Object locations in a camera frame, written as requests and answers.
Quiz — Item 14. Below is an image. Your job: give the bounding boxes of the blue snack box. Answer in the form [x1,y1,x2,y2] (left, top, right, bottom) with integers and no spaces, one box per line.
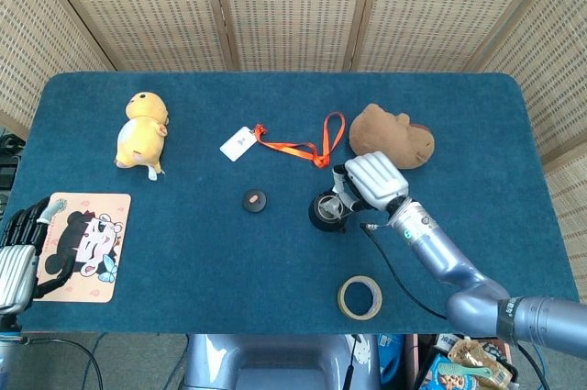
[378,333,407,384]

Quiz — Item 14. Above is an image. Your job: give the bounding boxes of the black teapot lid orange knob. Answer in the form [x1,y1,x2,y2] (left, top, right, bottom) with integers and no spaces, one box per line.
[241,188,269,214]

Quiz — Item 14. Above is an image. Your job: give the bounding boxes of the woven wooden folding screen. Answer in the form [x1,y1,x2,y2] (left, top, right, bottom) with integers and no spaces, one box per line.
[0,0,587,281]

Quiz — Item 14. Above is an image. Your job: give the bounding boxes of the blue printed cookie pack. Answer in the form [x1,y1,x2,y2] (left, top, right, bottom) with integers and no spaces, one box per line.
[417,352,481,390]

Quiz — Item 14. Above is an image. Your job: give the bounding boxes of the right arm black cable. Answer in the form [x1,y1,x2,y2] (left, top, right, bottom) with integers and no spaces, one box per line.
[360,222,449,320]

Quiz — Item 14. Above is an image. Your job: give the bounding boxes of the beige card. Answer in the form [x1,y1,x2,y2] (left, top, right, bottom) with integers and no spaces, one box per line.
[34,192,132,304]

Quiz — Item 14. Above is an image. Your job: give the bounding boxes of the blue felt table cover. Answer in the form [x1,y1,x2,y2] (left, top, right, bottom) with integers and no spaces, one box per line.
[0,71,580,335]

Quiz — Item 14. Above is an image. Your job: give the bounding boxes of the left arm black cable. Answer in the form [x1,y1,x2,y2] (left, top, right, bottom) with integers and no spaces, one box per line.
[17,337,105,390]

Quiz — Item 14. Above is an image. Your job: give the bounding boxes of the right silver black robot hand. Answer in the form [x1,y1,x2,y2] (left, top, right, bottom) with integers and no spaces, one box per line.
[330,150,410,215]

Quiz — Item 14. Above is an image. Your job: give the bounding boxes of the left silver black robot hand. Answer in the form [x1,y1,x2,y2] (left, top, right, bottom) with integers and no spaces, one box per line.
[0,195,63,316]

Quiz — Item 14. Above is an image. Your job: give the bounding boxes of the tan snack bag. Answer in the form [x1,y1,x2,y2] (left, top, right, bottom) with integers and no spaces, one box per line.
[447,339,514,389]

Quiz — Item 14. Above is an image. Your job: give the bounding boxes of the green plastic comb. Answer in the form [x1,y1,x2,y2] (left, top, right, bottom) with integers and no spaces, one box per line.
[435,361,488,381]

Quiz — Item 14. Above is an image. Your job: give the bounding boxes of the grey robot torso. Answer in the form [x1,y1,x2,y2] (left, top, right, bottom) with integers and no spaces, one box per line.
[183,333,382,390]

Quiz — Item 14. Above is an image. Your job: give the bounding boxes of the brown capybara plush toy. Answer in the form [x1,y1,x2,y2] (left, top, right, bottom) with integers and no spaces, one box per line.
[349,103,436,170]

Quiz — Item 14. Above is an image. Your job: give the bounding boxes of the white ID badge card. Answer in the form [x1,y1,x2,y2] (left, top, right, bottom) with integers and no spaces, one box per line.
[219,127,256,162]

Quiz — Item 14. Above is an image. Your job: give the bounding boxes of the orange lanyard strap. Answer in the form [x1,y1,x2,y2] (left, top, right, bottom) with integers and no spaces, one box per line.
[253,111,347,169]

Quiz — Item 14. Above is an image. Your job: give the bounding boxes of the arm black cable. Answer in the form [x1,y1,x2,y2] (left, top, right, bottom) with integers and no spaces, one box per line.
[360,222,449,320]
[17,337,105,390]

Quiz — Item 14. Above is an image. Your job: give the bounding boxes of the yellow hamster plush toy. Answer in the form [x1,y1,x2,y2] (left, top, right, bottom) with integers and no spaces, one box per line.
[114,91,171,182]

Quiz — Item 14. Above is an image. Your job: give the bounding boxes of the yellow clear tape roll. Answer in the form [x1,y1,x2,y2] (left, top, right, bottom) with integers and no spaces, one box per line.
[337,274,383,320]

